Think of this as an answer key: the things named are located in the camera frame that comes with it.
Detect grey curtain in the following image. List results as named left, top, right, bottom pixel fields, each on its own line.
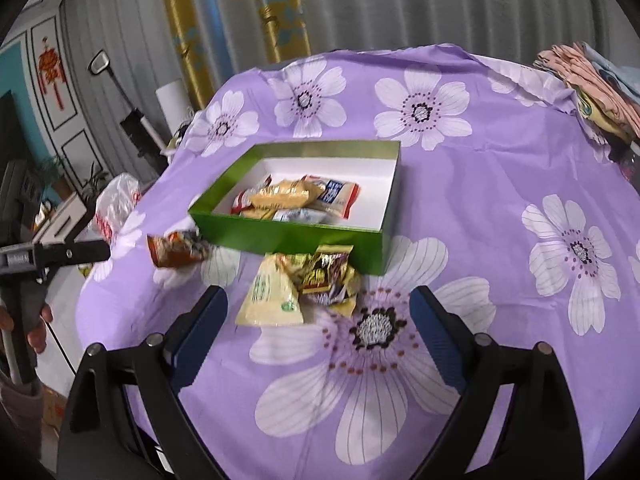
left=60, top=0, right=601, bottom=196

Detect dark brown gold packet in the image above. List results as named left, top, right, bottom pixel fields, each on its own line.
left=297, top=244, right=359, bottom=318

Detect pale yellow green-label packet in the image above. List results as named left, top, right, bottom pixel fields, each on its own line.
left=235, top=255, right=306, bottom=328

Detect red snack packet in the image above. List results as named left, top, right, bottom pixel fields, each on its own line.
left=230, top=176, right=273, bottom=216

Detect white board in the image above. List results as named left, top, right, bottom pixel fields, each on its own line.
left=155, top=80, right=193, bottom=146

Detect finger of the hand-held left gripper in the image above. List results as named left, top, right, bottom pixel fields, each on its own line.
left=32, top=239, right=111, bottom=268

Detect person's left hand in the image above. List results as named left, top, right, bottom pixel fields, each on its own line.
left=26, top=302, right=54, bottom=354

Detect black floor stand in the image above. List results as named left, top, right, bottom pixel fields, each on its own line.
left=87, top=50, right=168, bottom=181

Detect green cardboard box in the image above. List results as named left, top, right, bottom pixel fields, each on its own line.
left=187, top=140, right=402, bottom=277

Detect person's left forearm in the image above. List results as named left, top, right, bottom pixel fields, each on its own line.
left=0, top=372, right=45, bottom=461

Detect red knot wall decoration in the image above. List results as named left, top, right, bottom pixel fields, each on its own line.
left=37, top=36, right=68, bottom=108

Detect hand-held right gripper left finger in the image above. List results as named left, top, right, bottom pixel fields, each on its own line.
left=56, top=285, right=230, bottom=480

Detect pink patterned folded clothes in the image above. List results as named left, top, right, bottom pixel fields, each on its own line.
left=532, top=42, right=640, bottom=143

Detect large tan snack packet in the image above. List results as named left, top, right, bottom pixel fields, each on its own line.
left=248, top=178, right=327, bottom=209

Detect white low cabinet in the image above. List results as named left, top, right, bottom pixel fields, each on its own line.
left=30, top=192, right=98, bottom=246

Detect potted plant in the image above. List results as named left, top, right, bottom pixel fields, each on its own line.
left=80, top=160, right=109, bottom=201
left=42, top=155, right=73, bottom=196

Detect white and grey snack packet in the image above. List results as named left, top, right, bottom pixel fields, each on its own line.
left=272, top=207, right=333, bottom=224

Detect orange snack packet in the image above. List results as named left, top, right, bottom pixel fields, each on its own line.
left=146, top=230, right=211, bottom=268

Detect yellow patterned curtain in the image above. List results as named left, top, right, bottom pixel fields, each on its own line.
left=247, top=0, right=312, bottom=65
left=159, top=0, right=236, bottom=108

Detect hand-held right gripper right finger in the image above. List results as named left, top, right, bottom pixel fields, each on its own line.
left=409, top=285, right=586, bottom=480

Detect yellow snack packet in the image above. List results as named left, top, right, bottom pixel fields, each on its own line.
left=240, top=206, right=281, bottom=221

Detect white and blue snack packet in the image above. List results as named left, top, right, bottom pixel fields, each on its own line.
left=305, top=175, right=361, bottom=219

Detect white plastic bag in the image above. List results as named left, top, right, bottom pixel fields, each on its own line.
left=82, top=172, right=143, bottom=248

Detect purple floral tablecloth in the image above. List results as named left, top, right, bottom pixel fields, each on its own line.
left=75, top=42, right=640, bottom=480

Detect light blue folded cloth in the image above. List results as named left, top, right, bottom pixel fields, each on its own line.
left=582, top=42, right=640, bottom=100

